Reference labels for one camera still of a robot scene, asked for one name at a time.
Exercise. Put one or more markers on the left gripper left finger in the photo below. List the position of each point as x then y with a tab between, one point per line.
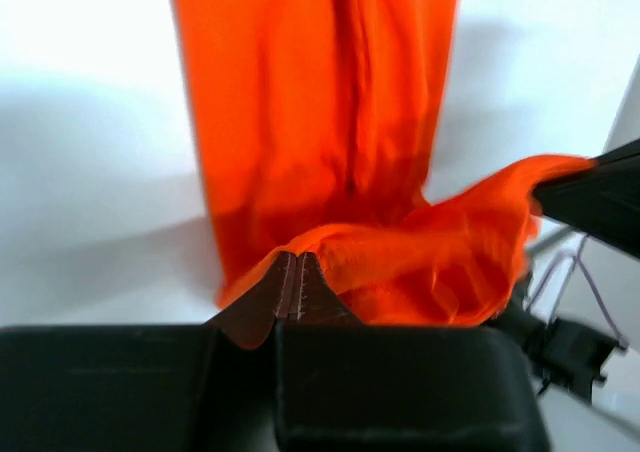
146	387

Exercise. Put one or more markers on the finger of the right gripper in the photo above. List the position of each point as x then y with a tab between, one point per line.
602	202

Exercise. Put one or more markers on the orange t-shirt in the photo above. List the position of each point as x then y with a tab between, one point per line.
315	122

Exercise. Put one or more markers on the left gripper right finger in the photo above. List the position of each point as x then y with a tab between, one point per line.
341	385

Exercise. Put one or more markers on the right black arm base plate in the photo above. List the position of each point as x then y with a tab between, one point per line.
565	353

